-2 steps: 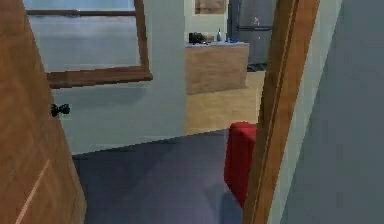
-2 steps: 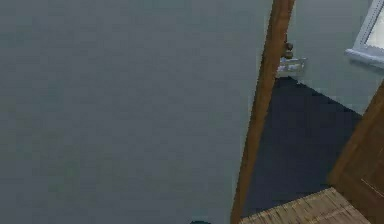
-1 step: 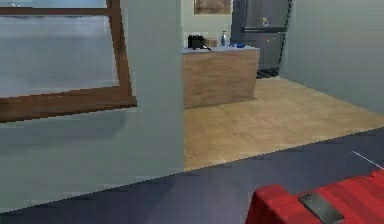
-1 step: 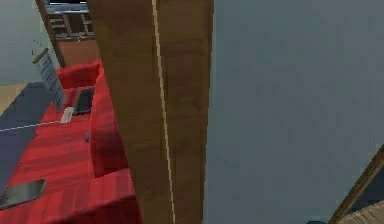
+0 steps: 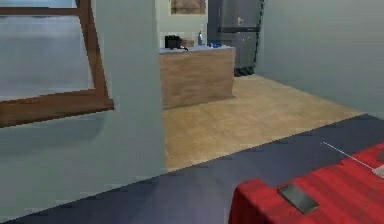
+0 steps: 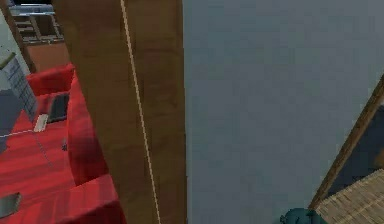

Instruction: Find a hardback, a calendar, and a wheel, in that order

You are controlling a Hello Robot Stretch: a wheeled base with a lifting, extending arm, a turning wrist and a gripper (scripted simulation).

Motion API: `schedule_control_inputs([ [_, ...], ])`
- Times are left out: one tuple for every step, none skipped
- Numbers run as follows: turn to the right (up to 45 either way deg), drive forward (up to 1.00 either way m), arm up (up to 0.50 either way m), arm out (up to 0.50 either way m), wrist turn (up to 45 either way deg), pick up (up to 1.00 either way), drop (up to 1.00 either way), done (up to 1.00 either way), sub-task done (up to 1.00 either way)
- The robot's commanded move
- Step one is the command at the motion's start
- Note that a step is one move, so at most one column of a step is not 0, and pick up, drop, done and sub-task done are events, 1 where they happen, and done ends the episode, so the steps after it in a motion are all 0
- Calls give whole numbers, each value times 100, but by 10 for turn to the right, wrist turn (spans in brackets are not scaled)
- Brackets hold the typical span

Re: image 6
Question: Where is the grey white box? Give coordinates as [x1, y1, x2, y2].
[0, 51, 40, 155]

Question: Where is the tan woven basket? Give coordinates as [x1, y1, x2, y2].
[314, 168, 384, 224]

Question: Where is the grey flat rectangular object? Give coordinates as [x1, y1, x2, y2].
[0, 192, 22, 220]

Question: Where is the red sofa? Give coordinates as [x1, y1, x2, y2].
[0, 62, 128, 224]

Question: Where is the teal round object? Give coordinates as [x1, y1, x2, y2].
[279, 207, 330, 224]

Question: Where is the white remote control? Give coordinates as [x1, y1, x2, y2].
[33, 113, 50, 133]

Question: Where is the brown wooden shelf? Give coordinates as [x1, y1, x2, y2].
[9, 3, 65, 45]

